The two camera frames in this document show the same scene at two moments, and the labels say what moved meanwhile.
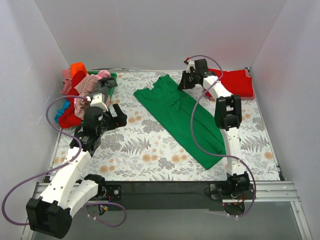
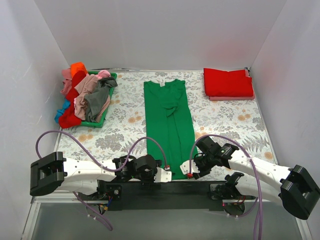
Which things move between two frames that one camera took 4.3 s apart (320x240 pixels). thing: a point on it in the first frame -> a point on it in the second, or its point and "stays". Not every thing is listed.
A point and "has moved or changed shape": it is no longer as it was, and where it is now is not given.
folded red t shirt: (236, 82) stays
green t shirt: (173, 108) has moved or changed shape
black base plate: (161, 195) stays
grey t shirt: (104, 85) stays
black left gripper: (111, 117) -> (158, 164)
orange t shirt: (76, 67) stays
